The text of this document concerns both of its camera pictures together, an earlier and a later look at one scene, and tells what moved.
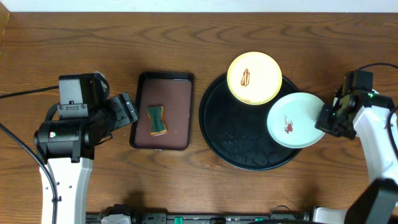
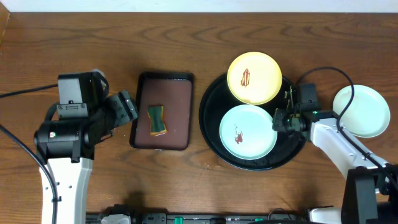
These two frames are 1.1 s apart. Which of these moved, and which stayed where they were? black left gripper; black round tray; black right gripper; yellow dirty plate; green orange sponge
Moved: black right gripper
Stayed: black left gripper; yellow dirty plate; green orange sponge; black round tray
